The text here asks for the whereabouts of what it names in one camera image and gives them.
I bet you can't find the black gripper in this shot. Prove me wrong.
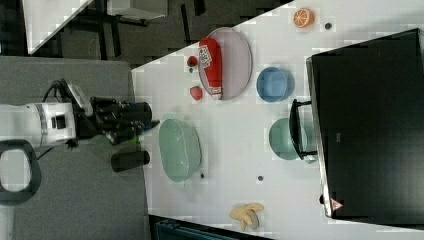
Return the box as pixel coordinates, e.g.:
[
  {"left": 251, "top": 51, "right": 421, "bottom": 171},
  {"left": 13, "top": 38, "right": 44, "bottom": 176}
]
[{"left": 77, "top": 97, "right": 160, "bottom": 145}]

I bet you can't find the green oval strainer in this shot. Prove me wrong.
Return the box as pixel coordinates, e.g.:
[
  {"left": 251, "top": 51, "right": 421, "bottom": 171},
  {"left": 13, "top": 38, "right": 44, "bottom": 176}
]
[{"left": 159, "top": 118, "right": 202, "bottom": 183}]

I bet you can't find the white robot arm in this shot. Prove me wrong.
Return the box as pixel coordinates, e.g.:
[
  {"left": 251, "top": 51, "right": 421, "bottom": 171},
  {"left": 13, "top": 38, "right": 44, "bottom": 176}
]
[{"left": 1, "top": 97, "right": 159, "bottom": 148}]

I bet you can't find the strawberry toy by bottle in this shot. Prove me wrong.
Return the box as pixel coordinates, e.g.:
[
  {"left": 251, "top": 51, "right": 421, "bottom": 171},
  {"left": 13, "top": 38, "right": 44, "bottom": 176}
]
[{"left": 190, "top": 86, "right": 203, "bottom": 101}]

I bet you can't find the strawberry toy near edge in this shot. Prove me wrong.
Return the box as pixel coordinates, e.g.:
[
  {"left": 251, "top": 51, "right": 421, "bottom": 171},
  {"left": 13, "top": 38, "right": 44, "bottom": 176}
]
[{"left": 187, "top": 56, "right": 198, "bottom": 67}]

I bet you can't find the red ketchup bottle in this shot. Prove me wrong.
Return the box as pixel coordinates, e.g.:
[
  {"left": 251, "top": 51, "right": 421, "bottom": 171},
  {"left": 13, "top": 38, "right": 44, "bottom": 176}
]
[{"left": 198, "top": 37, "right": 222, "bottom": 100}]

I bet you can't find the grey round plate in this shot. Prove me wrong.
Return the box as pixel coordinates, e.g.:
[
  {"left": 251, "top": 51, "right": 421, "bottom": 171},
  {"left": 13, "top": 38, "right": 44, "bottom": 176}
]
[{"left": 198, "top": 27, "right": 252, "bottom": 100}]

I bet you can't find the blue bowl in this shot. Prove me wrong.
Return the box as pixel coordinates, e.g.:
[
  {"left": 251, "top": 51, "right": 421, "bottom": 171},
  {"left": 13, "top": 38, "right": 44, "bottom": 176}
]
[{"left": 256, "top": 67, "right": 295, "bottom": 103}]

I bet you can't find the peeled banana toy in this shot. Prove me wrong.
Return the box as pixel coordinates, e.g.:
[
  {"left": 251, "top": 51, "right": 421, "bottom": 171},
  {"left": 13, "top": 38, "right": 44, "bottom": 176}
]
[{"left": 229, "top": 203, "right": 264, "bottom": 231}]

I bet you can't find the green mug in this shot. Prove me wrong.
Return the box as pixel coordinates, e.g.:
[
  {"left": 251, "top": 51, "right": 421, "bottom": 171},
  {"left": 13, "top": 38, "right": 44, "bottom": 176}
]
[{"left": 268, "top": 118, "right": 316, "bottom": 161}]

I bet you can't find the orange slice toy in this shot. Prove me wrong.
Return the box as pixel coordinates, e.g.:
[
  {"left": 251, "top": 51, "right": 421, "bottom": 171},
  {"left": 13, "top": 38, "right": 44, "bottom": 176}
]
[{"left": 293, "top": 8, "right": 315, "bottom": 28}]

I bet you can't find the black toaster oven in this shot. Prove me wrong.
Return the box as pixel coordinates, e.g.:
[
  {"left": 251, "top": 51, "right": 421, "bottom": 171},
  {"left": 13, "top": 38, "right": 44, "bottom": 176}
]
[{"left": 289, "top": 28, "right": 424, "bottom": 229}]

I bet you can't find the black cylinder post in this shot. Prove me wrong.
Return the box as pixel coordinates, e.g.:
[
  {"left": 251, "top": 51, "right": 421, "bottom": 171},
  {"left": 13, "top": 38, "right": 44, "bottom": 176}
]
[{"left": 111, "top": 151, "right": 150, "bottom": 173}]

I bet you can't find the black camera mount ring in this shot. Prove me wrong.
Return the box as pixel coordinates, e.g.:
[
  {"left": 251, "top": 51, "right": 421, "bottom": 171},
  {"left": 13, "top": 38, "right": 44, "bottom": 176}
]
[{"left": 0, "top": 139, "right": 43, "bottom": 206}]

